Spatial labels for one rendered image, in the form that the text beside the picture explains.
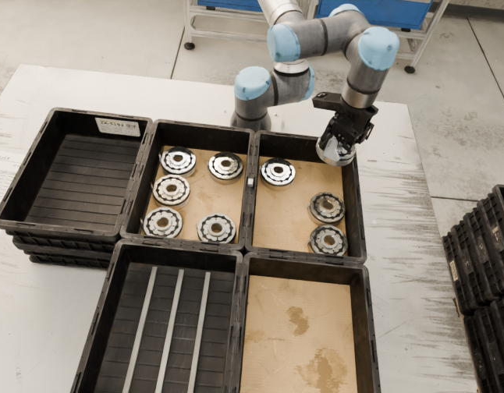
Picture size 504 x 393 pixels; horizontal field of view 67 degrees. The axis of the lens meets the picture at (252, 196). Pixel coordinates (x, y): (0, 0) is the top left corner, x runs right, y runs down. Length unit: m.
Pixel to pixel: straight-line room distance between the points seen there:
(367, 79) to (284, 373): 0.66
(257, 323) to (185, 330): 0.17
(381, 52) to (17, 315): 1.08
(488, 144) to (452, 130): 0.24
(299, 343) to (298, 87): 0.79
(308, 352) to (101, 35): 2.76
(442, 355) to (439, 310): 0.13
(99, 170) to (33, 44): 2.15
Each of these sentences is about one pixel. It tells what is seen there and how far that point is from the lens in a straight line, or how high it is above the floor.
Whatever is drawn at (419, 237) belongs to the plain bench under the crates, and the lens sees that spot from 1.37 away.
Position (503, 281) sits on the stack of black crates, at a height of 0.47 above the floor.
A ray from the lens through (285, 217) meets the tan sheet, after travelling 1.10.
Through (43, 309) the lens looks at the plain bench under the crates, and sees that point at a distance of 1.20.
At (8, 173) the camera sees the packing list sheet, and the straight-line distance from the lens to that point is 1.48.
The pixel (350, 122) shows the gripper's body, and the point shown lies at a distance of 0.94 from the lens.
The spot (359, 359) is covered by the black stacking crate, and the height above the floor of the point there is 0.85.
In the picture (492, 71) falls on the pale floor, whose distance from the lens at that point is 3.65.
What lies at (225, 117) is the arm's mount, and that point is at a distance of 1.47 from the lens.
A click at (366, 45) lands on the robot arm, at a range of 0.81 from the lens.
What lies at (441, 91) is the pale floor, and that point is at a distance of 3.20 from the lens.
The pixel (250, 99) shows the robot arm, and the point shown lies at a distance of 1.27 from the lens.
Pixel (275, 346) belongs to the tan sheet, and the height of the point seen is 0.83.
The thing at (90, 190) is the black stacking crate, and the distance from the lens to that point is 1.18.
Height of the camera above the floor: 1.76
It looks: 56 degrees down
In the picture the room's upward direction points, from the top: 9 degrees clockwise
